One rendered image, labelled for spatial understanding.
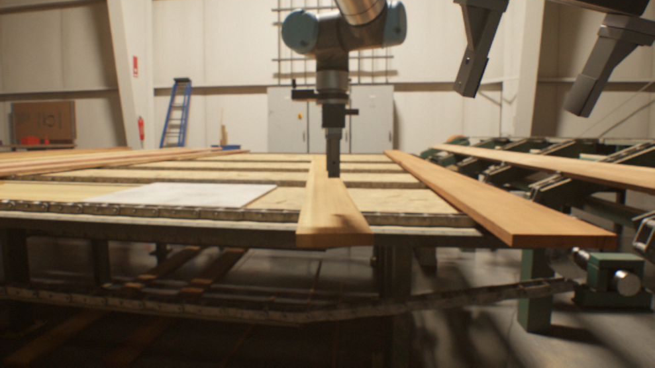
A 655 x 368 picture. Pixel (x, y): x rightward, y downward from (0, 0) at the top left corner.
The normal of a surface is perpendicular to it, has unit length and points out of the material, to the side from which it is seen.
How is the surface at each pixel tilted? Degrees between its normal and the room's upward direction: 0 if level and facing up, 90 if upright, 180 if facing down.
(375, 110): 90
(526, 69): 99
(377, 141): 90
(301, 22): 90
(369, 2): 131
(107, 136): 89
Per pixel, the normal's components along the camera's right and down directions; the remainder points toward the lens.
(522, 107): -0.11, 0.24
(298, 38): -0.45, 0.07
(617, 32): -0.99, -0.12
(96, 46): -0.12, 0.03
